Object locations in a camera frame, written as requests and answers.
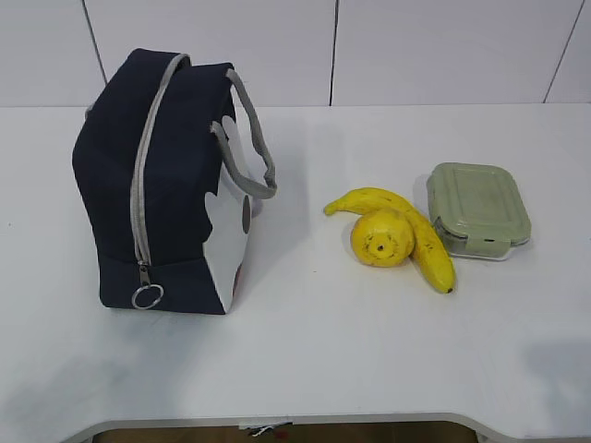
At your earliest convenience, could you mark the green lidded glass container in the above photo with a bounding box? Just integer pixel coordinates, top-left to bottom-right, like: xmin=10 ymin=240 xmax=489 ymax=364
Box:
xmin=427 ymin=162 xmax=532 ymax=260

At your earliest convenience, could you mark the navy blue lunch bag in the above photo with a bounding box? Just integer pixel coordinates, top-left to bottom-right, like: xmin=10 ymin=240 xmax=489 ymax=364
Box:
xmin=72 ymin=49 xmax=277 ymax=315

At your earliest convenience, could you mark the yellow lemon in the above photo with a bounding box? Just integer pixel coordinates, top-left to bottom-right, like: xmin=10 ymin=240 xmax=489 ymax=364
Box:
xmin=350 ymin=209 xmax=415 ymax=268

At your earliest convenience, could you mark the yellow banana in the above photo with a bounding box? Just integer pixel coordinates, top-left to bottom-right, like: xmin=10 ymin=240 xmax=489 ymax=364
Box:
xmin=324 ymin=187 xmax=455 ymax=293

